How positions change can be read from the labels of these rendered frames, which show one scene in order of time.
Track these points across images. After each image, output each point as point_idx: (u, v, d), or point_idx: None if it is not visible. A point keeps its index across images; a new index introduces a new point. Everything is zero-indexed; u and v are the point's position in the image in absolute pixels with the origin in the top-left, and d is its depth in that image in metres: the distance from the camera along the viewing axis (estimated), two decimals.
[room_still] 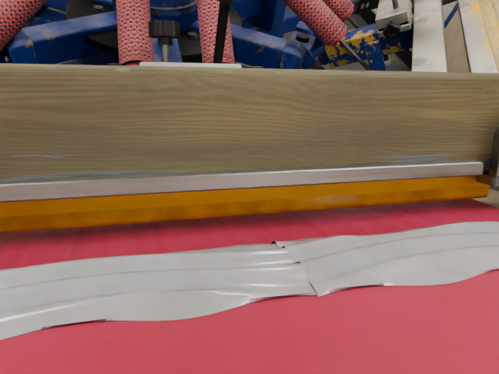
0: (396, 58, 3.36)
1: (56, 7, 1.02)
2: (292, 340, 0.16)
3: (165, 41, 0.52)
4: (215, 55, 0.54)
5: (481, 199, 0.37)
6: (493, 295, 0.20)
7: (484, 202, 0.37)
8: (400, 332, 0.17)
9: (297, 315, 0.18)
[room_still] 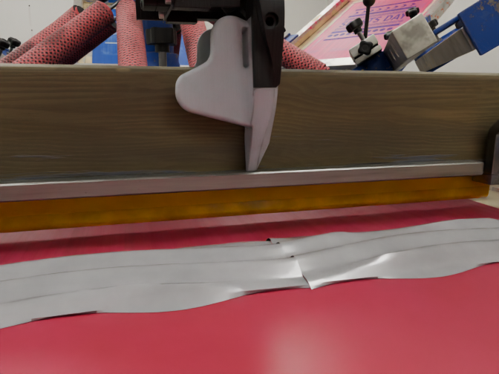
0: None
1: None
2: (284, 329, 0.16)
3: (162, 47, 0.53)
4: None
5: (477, 199, 0.37)
6: (488, 287, 0.20)
7: (481, 202, 0.37)
8: (393, 320, 0.17)
9: (289, 306, 0.18)
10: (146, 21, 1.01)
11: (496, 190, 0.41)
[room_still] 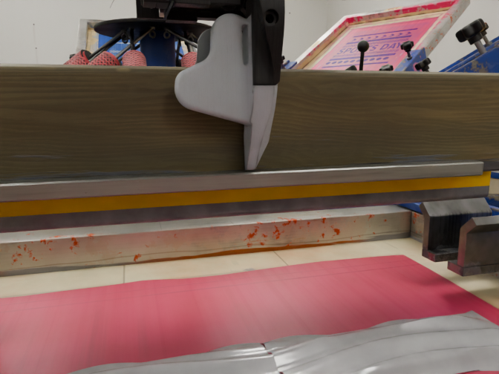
0: None
1: None
2: None
3: None
4: None
5: (454, 280, 0.41)
6: None
7: (457, 283, 0.40)
8: None
9: None
10: (151, 64, 1.05)
11: None
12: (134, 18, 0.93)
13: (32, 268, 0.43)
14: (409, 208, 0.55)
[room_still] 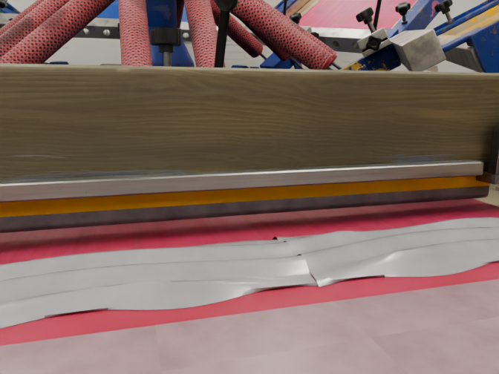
0: None
1: None
2: (293, 326, 0.17)
3: (167, 47, 0.53)
4: (216, 61, 0.55)
5: (482, 199, 0.38)
6: (494, 285, 0.20)
7: (485, 201, 0.37)
8: (401, 318, 0.17)
9: (298, 303, 0.18)
10: None
11: None
12: None
13: None
14: None
